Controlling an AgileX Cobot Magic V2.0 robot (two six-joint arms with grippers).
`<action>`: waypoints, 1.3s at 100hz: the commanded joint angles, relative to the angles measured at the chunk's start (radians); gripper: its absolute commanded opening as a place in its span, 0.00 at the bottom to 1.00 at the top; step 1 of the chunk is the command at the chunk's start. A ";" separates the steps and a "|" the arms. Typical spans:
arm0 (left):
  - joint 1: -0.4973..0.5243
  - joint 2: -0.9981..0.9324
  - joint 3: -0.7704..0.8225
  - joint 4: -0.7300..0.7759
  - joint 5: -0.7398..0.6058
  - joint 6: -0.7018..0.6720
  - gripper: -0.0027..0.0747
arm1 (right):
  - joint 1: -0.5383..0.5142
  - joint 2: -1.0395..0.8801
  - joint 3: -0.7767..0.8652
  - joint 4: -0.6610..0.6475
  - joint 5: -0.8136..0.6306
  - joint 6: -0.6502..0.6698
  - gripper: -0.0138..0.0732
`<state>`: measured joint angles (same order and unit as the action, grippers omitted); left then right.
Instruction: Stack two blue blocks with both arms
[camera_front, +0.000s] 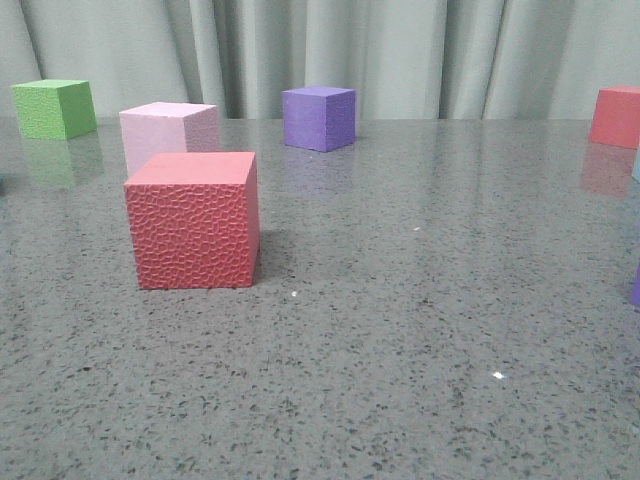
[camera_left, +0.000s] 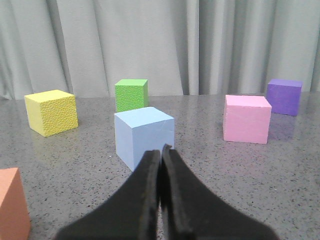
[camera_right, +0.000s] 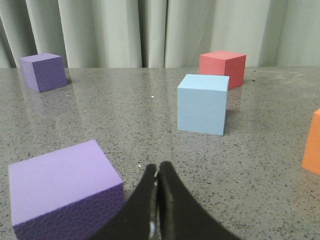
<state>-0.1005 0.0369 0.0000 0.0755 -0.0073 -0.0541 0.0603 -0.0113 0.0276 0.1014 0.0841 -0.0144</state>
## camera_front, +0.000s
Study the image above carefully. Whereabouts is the grey-green curtain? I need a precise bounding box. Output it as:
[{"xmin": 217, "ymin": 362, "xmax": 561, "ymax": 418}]
[{"xmin": 1, "ymin": 1, "xmax": 639, "ymax": 119}]

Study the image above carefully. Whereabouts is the large red textured cube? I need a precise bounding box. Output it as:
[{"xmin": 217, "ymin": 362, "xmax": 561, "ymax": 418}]
[{"xmin": 124, "ymin": 152, "xmax": 260, "ymax": 289}]

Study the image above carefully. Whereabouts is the purple foam cube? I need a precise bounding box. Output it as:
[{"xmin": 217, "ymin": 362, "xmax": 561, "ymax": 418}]
[{"xmin": 281, "ymin": 86, "xmax": 357, "ymax": 152}]

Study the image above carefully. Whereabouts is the red cube at right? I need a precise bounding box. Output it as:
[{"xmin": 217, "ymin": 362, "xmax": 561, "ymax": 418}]
[{"xmin": 588, "ymin": 86, "xmax": 640, "ymax": 149}]

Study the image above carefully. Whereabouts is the pink foam cube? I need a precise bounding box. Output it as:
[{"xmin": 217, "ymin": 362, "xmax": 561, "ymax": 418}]
[{"xmin": 119, "ymin": 102, "xmax": 220, "ymax": 176}]

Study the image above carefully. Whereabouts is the purple cube at edge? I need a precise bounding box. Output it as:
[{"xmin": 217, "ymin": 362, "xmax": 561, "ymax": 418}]
[{"xmin": 630, "ymin": 266, "xmax": 640, "ymax": 307}]

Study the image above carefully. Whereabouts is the green foam cube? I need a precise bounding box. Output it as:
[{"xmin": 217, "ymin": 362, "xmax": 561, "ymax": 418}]
[{"xmin": 11, "ymin": 79, "xmax": 97, "ymax": 140}]

